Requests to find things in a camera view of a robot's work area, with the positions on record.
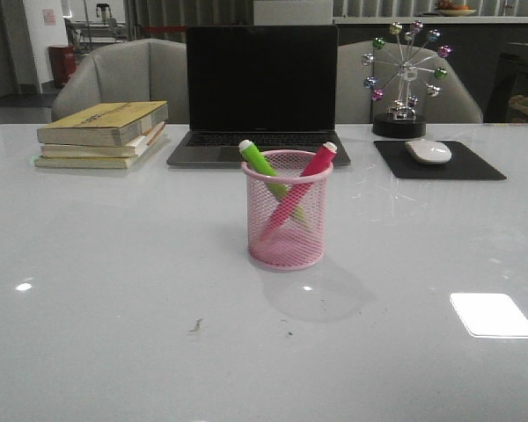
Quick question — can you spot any green marker pen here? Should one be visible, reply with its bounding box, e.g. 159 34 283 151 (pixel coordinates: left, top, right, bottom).
238 139 309 229

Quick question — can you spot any pink marker pen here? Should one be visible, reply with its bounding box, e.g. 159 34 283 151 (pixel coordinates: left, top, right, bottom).
260 142 338 240

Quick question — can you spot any pink mesh pen holder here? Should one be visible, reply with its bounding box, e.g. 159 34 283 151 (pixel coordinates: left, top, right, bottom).
241 149 333 271

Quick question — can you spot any grey laptop black screen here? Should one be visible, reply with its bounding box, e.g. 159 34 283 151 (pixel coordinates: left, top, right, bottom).
166 25 350 168

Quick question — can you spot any bottom pale book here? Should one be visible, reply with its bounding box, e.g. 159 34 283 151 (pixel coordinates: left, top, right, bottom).
33 139 158 169

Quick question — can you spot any right grey armchair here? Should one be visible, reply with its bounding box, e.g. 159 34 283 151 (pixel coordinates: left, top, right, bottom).
335 40 483 124

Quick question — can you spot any grey armchair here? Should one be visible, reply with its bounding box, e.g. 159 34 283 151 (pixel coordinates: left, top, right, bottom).
335 40 483 124
51 39 189 124

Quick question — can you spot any top yellow book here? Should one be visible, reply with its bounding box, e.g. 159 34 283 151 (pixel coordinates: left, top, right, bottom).
37 100 168 147

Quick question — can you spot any white computer mouse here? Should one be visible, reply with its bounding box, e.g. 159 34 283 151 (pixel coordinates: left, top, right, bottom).
405 139 452 164

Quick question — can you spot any left grey armchair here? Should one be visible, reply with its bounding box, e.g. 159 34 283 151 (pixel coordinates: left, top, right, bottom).
51 39 189 124

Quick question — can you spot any ferris wheel desk ornament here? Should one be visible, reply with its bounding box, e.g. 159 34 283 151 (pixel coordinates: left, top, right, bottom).
361 20 452 139

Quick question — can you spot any black mouse pad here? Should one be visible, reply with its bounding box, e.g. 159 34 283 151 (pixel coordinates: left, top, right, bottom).
374 141 507 180

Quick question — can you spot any red fire extinguisher box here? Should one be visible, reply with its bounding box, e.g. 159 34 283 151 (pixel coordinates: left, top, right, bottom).
48 45 77 88

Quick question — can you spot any fruit bowl on counter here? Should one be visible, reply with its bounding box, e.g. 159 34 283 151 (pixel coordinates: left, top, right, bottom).
435 0 476 17

